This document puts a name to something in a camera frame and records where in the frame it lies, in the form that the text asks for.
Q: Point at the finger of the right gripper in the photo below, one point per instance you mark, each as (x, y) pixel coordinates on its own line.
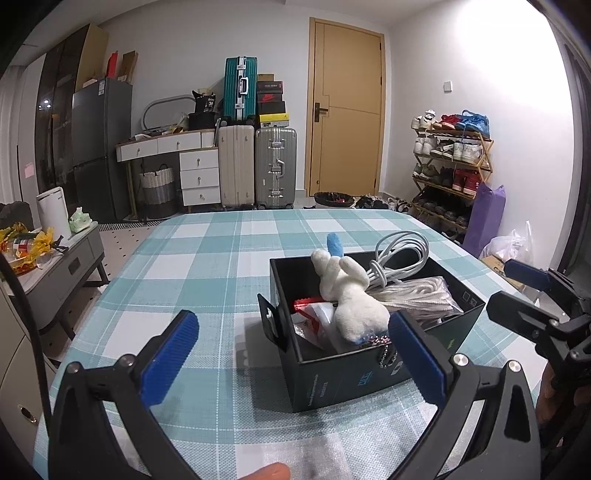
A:
(535, 276)
(529, 321)

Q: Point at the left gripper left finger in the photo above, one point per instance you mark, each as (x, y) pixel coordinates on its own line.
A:
(82, 443)

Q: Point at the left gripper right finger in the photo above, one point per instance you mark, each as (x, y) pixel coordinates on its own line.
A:
(484, 426)

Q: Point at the white plush bunny toy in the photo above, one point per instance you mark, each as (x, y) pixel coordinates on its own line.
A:
(343, 281)

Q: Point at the white red packet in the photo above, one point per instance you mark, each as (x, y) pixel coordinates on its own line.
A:
(312, 319)

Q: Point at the person's right hand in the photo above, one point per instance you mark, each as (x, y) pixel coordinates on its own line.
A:
(549, 400)

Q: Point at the person's left hand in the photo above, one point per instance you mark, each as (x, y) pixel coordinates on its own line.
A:
(275, 471)

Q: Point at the cardboard box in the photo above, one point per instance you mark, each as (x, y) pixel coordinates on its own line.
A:
(498, 266)

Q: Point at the purple bag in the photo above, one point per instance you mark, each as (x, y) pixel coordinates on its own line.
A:
(485, 220)

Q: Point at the teal checkered tablecloth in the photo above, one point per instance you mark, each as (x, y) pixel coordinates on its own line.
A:
(228, 411)

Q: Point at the grey low cabinet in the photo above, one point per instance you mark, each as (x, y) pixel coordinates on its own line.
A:
(50, 288)

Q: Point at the wooden shoe rack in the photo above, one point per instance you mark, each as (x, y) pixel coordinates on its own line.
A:
(450, 167)

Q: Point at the yellow snack bag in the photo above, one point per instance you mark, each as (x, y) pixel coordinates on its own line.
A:
(26, 250)

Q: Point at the black storage box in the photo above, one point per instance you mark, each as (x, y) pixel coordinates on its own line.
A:
(316, 379)

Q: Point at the woven laundry basket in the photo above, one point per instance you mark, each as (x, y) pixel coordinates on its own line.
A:
(159, 193)

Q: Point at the wooden door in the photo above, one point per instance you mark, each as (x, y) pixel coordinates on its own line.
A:
(346, 109)

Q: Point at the white drawer desk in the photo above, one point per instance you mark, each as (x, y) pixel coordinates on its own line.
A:
(198, 162)

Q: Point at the beige suitcase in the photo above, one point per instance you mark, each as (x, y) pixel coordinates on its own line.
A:
(236, 166)

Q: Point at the black glossy wardrobe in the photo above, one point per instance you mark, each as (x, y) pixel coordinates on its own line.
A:
(66, 68)

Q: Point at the silver suitcase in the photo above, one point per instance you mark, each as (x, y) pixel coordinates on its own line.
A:
(275, 167)

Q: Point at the dark grey refrigerator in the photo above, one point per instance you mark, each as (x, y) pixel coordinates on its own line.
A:
(101, 119)

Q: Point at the stacked shoe boxes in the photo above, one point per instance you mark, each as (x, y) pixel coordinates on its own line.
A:
(271, 108)

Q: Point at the black bag on desk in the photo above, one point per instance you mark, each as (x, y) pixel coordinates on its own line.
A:
(204, 115)

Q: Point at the teal suitcase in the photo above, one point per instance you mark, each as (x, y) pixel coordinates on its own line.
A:
(239, 89)

